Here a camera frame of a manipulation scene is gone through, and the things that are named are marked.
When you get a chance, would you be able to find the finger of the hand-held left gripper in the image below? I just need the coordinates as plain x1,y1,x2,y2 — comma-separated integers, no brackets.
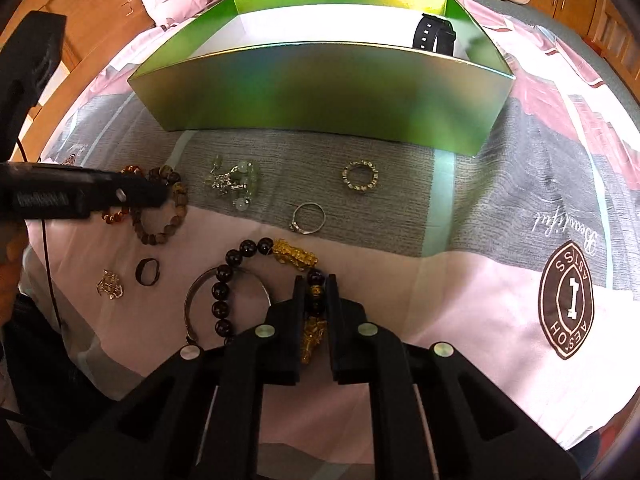
75,167,172,212

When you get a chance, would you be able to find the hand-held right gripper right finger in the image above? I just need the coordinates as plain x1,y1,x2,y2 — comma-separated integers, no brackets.
325,274,583,480

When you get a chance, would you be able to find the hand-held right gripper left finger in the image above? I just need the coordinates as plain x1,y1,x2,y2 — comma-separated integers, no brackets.
50,275,313,480

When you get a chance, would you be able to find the amber bead bracelet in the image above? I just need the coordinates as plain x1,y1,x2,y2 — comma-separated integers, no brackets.
102,164,147,226

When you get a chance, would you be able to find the brown wooden bead bracelet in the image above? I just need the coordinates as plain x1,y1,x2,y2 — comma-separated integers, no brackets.
131,166,190,247

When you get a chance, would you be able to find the black bead bracelet gold charm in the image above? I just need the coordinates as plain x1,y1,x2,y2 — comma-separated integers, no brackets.
211,239,328,366

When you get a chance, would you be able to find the small silver ring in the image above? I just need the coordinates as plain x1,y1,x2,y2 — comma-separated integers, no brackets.
289,202,327,236

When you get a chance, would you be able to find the silver bangle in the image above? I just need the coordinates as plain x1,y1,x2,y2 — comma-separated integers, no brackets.
184,266,273,345

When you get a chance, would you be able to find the jade bead charm bracelet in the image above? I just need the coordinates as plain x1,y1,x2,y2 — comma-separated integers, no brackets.
202,156,262,212

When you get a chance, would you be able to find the green cardboard box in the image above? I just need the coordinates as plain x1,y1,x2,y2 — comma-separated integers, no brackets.
126,0,517,157

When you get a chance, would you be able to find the person's left hand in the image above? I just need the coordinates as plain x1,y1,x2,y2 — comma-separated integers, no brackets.
0,227,27,323

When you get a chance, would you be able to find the wooden headboard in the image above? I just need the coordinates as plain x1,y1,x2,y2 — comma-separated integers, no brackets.
0,0,156,126

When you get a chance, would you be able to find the gold clear charm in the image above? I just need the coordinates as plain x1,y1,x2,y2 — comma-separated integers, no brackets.
96,269,125,301

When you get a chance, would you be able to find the pink grey printed blanket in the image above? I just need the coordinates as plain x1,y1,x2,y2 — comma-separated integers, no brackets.
30,0,640,453

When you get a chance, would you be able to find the black wrist watch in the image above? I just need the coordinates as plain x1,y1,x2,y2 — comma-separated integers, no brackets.
412,12,457,56

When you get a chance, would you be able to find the black ring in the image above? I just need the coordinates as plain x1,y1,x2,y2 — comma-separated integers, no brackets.
136,257,162,287

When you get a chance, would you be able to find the gold crystal ring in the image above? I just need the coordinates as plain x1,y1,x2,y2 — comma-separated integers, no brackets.
342,159,379,194

